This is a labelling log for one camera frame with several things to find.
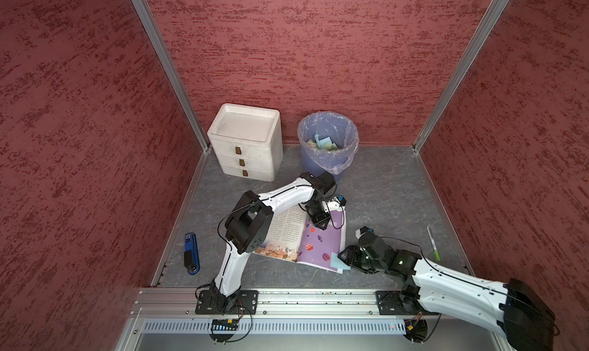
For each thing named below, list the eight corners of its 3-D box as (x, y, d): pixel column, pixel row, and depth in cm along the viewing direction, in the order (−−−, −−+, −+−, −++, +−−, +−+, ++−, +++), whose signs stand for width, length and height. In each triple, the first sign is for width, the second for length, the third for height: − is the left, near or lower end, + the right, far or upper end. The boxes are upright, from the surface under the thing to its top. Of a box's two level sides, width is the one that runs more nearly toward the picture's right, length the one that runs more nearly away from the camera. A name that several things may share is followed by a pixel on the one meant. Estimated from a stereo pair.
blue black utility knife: (190, 276, 81) (184, 272, 77) (187, 239, 90) (182, 234, 86) (200, 272, 82) (195, 268, 78) (196, 236, 91) (191, 231, 87)
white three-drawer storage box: (220, 181, 108) (202, 142, 88) (231, 144, 124) (217, 104, 104) (279, 181, 108) (275, 142, 88) (282, 144, 124) (279, 104, 104)
